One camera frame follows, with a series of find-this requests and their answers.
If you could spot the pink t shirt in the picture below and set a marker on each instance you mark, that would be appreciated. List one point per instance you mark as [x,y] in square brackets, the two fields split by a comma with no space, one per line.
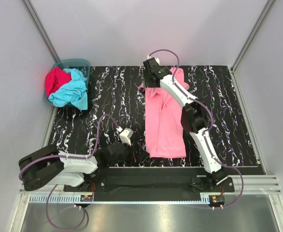
[163,130]

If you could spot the corner aluminium post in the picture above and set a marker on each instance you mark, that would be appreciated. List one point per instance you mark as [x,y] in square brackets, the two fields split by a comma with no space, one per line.
[40,28]
[254,31]

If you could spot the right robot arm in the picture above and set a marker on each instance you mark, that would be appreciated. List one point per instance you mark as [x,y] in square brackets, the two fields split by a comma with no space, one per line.
[196,118]

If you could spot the right corner aluminium post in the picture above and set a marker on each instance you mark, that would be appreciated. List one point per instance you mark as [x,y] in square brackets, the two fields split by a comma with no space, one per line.
[254,31]

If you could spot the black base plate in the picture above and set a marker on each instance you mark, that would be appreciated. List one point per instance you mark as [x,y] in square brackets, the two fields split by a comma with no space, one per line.
[150,184]

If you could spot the left corner aluminium post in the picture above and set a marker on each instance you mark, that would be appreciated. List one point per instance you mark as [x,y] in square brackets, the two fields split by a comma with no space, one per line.
[40,28]

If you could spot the red t shirt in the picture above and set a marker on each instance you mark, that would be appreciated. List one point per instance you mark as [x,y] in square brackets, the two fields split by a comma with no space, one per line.
[55,79]

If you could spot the aluminium frame rail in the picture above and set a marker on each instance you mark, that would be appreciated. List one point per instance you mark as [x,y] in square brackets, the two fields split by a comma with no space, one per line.
[257,184]

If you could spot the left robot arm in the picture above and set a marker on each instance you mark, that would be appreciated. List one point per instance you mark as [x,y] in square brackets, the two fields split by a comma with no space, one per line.
[49,166]

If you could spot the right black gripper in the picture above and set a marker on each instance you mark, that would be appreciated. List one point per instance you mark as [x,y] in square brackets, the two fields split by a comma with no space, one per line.
[147,84]

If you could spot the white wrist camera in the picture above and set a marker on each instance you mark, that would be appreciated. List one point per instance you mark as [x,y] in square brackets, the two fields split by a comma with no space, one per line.
[125,135]
[156,59]

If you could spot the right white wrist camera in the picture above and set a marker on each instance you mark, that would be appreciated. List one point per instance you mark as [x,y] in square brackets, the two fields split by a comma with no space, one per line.
[156,59]

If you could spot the cyan t shirt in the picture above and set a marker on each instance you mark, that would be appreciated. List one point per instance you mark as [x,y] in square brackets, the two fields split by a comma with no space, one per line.
[73,93]

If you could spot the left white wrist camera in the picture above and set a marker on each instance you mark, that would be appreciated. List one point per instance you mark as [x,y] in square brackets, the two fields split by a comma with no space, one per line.
[125,135]

